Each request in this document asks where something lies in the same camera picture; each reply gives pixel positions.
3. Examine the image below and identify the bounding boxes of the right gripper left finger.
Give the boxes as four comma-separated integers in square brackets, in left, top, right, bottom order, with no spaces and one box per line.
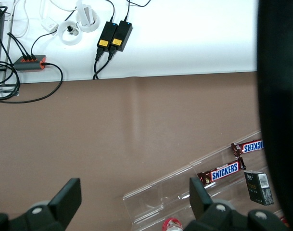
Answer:
[0,178,82,231]

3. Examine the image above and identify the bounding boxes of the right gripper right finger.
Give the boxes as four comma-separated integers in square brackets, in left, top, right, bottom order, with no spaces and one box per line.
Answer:
[184,177,290,231]

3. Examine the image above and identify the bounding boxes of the red lidded cup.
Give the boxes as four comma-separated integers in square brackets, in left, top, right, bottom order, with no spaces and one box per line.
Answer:
[162,217,184,231]

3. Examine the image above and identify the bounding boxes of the Snickers chocolate bar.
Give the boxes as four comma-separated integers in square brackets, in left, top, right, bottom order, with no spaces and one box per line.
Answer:
[196,156,247,188]
[230,139,265,157]

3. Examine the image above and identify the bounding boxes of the clear acrylic stepped display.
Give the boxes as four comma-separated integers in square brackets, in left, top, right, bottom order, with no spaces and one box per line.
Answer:
[123,129,286,227]

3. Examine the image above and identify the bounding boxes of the small black box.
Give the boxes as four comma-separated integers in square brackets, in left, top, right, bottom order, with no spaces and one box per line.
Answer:
[243,169,274,206]

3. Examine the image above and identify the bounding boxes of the grey orange USB hub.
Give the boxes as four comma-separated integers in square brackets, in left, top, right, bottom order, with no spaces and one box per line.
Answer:
[13,54,47,72]

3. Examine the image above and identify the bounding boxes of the black power adapter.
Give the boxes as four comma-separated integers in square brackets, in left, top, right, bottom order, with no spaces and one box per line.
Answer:
[111,20,133,52]
[97,21,118,49]

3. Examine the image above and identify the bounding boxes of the white upright plastic piece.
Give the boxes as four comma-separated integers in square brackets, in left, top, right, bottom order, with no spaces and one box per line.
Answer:
[76,0,96,26]

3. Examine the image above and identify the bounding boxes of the small metal bracket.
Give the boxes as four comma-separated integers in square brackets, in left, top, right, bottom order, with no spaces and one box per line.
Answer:
[0,84,20,97]

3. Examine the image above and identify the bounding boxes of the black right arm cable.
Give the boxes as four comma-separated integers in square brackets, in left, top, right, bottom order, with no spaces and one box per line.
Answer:
[256,0,293,231]

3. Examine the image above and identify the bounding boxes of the long black hub cable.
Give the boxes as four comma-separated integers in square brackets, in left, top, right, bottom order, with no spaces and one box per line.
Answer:
[0,62,64,104]

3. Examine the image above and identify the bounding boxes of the thick black power cord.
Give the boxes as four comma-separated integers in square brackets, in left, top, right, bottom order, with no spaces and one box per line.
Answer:
[92,47,106,80]
[94,49,117,80]

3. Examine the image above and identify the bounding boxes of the white tape ring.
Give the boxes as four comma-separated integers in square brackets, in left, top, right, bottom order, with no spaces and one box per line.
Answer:
[76,11,100,33]
[57,20,81,46]

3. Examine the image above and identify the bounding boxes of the white adapter with cable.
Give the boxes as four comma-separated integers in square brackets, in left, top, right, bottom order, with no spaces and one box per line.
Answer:
[9,0,59,39]

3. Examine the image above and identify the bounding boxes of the thin black adapter cable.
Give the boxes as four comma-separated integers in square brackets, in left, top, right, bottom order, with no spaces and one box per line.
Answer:
[124,0,152,22]
[104,0,115,23]

